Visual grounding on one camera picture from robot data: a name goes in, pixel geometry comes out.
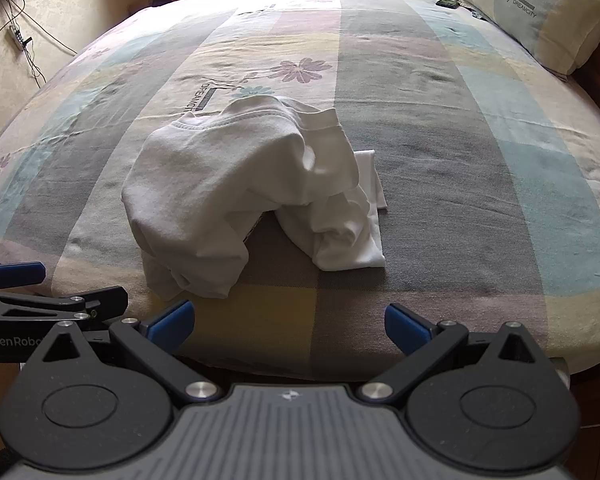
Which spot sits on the small black device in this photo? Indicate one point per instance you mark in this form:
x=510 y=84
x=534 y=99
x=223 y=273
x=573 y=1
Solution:
x=447 y=3

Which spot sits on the white printed t-shirt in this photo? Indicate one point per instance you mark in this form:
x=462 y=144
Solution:
x=205 y=185

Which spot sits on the white power strip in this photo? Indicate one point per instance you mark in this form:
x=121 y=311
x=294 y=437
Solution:
x=17 y=35

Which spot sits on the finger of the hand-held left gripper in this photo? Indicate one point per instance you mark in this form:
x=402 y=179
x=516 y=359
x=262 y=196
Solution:
x=17 y=274
x=55 y=304

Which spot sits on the large patchwork pillow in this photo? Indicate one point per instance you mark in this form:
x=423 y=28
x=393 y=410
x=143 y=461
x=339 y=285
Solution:
x=530 y=5

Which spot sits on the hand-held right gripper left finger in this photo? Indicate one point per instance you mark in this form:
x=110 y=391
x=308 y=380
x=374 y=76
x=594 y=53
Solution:
x=172 y=326

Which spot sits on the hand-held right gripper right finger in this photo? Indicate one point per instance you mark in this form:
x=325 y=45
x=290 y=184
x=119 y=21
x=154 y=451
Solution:
x=405 y=332

